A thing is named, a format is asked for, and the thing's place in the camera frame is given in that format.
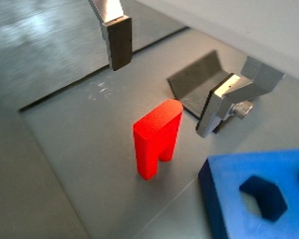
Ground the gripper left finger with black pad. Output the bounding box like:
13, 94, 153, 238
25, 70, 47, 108
88, 0, 132, 71

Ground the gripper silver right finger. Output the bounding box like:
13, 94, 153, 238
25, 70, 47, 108
196, 57, 286, 137

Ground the red two-legged block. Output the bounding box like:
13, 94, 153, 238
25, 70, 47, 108
133, 99, 183, 180

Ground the blue shape sorter board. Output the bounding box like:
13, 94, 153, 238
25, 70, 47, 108
197, 149, 299, 239

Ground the black curved holder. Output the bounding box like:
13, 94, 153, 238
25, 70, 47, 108
167, 50, 232, 121

